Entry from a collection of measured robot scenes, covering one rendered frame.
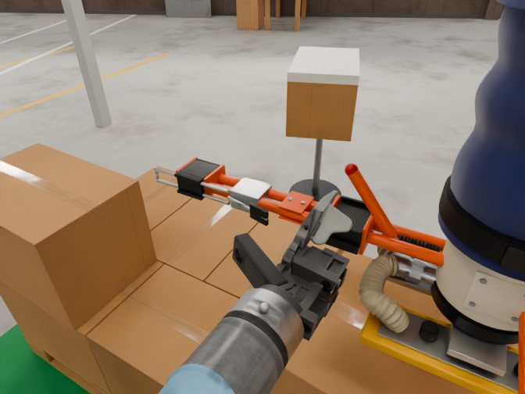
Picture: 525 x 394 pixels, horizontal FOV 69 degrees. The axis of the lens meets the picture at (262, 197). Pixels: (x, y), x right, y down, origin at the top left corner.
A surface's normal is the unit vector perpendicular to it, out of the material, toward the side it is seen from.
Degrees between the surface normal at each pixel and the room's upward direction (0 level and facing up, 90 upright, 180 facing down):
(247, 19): 90
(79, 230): 90
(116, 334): 0
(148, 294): 0
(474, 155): 76
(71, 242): 90
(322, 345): 0
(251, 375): 47
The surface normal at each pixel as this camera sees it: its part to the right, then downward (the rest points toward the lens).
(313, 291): 0.10, -0.81
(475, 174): -0.95, 0.04
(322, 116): -0.20, 0.56
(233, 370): 0.36, -0.65
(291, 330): 0.73, -0.21
